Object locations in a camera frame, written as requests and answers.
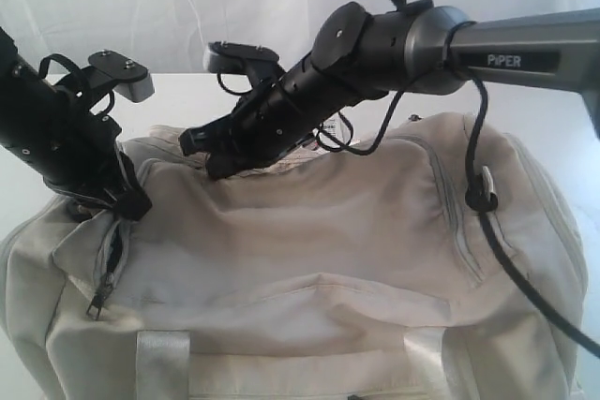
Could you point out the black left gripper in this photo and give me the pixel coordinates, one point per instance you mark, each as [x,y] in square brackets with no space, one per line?
[64,132]

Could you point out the white paper hang tag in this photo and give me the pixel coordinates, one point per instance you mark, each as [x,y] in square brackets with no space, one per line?
[325,136]

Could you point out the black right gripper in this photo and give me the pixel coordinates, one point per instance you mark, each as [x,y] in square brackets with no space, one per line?
[270,121]

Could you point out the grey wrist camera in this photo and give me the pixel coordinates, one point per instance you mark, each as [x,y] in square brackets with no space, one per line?
[232,58]
[113,71]

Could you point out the beige duffel bag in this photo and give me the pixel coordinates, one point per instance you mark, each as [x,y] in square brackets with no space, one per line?
[327,277]

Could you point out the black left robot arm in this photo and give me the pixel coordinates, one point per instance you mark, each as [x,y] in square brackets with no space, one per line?
[52,69]

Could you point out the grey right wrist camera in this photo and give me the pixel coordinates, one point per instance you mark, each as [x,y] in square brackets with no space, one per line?
[232,58]

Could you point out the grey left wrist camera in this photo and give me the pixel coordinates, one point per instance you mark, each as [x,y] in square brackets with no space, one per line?
[113,71]

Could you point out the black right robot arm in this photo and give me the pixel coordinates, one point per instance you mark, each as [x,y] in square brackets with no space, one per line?
[357,56]

